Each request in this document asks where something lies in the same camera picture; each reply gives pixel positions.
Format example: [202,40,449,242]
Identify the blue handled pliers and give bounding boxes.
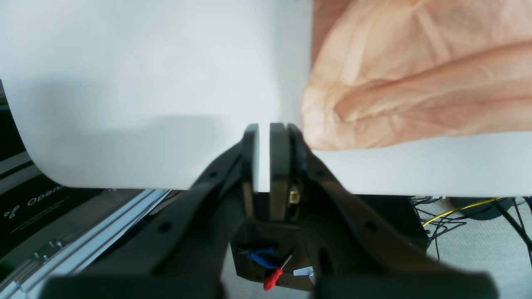
[236,247,277,269]

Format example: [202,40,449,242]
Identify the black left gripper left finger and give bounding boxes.
[40,124,259,299]

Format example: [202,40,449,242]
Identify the red handled screwdriver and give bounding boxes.
[264,253,293,291]

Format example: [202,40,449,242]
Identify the yellow cable on floor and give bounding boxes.
[422,197,503,227]

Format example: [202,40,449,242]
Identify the peach T-shirt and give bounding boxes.
[302,0,532,151]

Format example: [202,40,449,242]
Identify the black equipment case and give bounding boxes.
[0,90,102,257]

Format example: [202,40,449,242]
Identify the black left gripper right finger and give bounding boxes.
[269,123,499,299]

